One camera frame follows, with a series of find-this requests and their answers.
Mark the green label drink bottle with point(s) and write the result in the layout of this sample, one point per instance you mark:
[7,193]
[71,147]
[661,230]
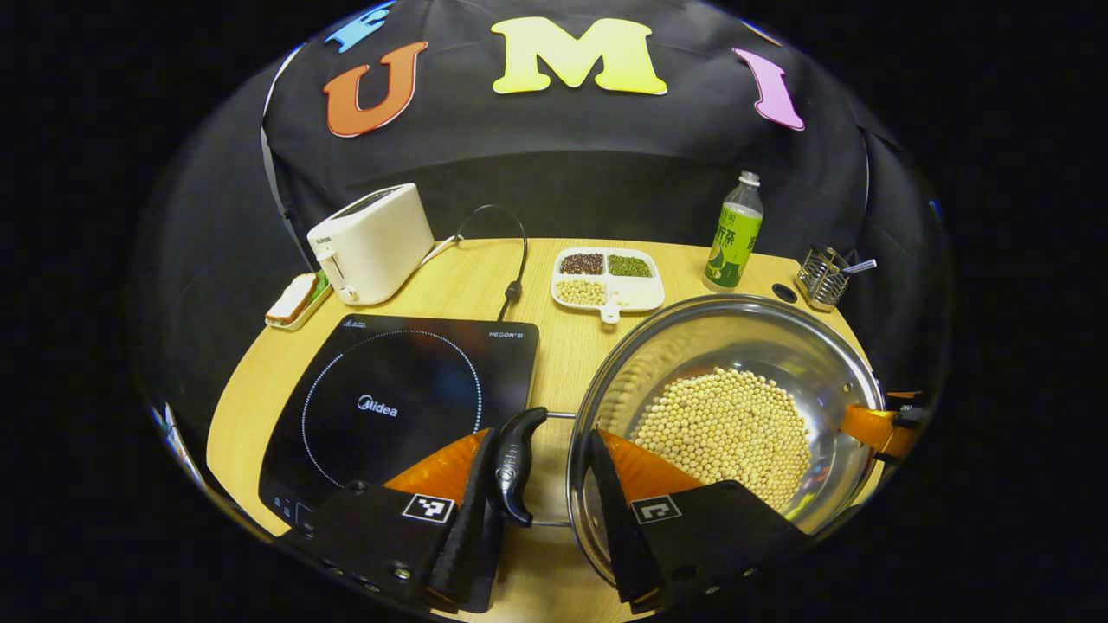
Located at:
[736,242]

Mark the heap of red beans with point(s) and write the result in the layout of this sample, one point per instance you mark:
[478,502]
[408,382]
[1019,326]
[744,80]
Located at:
[582,264]

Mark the small food plate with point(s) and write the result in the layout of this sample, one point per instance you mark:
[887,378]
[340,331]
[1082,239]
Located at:
[312,307]

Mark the bread slice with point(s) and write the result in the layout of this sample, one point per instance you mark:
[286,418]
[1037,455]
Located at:
[293,298]

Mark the stainless steel pot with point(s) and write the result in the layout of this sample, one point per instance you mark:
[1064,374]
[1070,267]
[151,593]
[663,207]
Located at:
[779,342]

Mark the white divided dish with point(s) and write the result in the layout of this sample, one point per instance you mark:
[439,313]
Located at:
[636,294]

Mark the small heap of soybeans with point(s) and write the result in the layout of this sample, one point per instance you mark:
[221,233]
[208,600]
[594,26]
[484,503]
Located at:
[582,292]

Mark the black table grommet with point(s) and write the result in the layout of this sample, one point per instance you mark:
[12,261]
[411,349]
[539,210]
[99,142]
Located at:
[785,292]

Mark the white toaster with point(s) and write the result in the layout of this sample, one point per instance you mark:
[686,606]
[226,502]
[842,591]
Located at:
[381,238]

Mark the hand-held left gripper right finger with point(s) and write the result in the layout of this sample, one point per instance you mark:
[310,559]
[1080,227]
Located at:
[710,536]

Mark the heap of soybeans in pot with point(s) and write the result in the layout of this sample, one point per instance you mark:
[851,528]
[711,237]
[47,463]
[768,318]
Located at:
[727,424]

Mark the black induction cooktop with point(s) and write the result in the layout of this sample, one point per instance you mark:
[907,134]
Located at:
[389,381]

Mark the heap of green mung beans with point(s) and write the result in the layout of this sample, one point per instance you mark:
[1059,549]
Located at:
[629,266]

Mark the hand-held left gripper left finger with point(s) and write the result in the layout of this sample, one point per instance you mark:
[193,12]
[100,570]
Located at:
[381,528]

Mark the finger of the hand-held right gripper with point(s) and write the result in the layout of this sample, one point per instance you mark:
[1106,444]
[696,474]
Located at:
[874,428]
[905,395]

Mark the metal spoon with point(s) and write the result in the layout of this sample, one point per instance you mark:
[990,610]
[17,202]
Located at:
[859,266]

